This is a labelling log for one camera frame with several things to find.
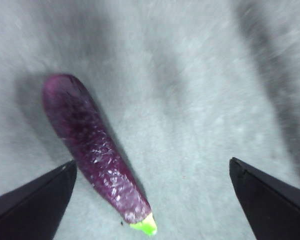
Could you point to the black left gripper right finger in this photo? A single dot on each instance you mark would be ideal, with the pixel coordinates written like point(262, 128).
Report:
point(272, 205)

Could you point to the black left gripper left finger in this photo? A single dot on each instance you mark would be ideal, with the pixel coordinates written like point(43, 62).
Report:
point(32, 212)

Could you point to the purple eggplant with green stem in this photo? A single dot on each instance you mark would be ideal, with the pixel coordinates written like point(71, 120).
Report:
point(90, 140)

